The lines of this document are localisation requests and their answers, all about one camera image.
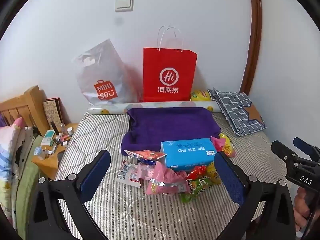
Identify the grey checked cloth with star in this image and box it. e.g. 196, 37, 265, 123
207, 87, 267, 137

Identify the yellow snack bag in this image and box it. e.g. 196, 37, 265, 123
191, 90, 213, 102

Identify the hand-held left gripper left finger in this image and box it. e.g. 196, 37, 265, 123
27, 149, 112, 240

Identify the patterned notebook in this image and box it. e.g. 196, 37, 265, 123
42, 97, 64, 128

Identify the red paper bag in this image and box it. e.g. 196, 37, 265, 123
142, 26, 198, 102

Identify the brown wooden door frame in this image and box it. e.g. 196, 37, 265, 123
239, 0, 262, 94

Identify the white plastic shopping bag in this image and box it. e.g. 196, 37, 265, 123
71, 39, 143, 105

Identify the black phone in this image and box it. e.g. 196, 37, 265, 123
57, 151, 67, 168

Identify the person's right hand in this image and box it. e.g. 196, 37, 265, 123
294, 187, 313, 232

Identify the white and red snack packet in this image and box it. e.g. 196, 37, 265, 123
115, 160, 142, 188

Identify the clear yellow snack packet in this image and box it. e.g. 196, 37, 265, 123
218, 133, 236, 158

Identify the green and white box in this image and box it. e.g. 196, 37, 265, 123
40, 130, 56, 146

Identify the green snack packet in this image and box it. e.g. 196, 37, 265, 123
179, 175, 217, 203

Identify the striped grey bed quilt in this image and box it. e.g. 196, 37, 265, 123
54, 110, 300, 240

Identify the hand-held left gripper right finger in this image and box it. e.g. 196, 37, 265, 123
214, 151, 297, 240

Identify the purple towel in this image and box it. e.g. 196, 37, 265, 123
121, 107, 222, 156

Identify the wooden nightstand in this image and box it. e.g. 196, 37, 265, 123
32, 123, 79, 180

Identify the cartoon printed pillow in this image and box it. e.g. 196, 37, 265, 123
0, 117, 26, 218

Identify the pale pink snack packet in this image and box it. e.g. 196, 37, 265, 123
137, 162, 157, 180

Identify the blue tissue pack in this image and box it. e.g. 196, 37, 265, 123
161, 138, 217, 169

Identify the wooden headboard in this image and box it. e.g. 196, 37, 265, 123
0, 85, 50, 136

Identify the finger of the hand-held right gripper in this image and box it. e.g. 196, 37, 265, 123
293, 137, 320, 158
271, 140, 300, 166

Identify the fruit printed paper roll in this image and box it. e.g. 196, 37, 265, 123
87, 100, 222, 115

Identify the cartoon printed red snack packet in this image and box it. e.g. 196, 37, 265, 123
124, 149, 167, 165

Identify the cluster of small cosmetics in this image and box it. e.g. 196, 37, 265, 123
50, 121, 74, 148

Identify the large pink snack bag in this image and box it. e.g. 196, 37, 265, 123
146, 162, 189, 196

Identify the white wall switch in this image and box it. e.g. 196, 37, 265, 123
115, 0, 134, 12

